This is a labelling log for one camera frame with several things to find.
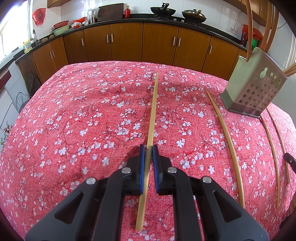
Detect red basin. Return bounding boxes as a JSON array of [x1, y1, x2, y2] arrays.
[[53, 21, 69, 29]]

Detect yellow detergent bottle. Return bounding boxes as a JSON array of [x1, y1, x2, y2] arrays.
[[23, 40, 32, 54]]

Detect steel pot on counter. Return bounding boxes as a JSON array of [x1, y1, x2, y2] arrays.
[[87, 8, 99, 23]]

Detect black wok with lid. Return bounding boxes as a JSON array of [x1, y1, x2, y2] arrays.
[[182, 9, 207, 25]]

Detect pink floral tablecloth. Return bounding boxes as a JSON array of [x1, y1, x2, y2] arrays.
[[1, 61, 295, 237]]

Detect red plastic bag on wall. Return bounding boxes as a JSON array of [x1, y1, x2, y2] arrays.
[[32, 8, 46, 26]]

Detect red bags on counter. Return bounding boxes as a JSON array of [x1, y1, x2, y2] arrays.
[[240, 24, 264, 51]]

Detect brown lower kitchen cabinets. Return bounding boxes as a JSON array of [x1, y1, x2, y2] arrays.
[[16, 22, 247, 95]]

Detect bamboo chopstick of group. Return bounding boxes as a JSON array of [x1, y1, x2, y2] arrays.
[[259, 115, 280, 208], [206, 91, 245, 208], [135, 71, 159, 231], [260, 1, 273, 52]]

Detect grey perforated utensil holder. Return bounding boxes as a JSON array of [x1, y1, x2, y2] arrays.
[[221, 47, 287, 118]]

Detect red bottle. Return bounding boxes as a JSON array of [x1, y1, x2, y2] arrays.
[[125, 5, 131, 18]]

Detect green basin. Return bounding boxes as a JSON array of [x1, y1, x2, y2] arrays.
[[52, 25, 71, 37]]

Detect black wok left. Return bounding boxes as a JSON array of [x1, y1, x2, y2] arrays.
[[150, 3, 176, 19]]

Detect dark wooden cutting board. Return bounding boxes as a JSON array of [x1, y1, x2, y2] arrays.
[[97, 3, 124, 22]]

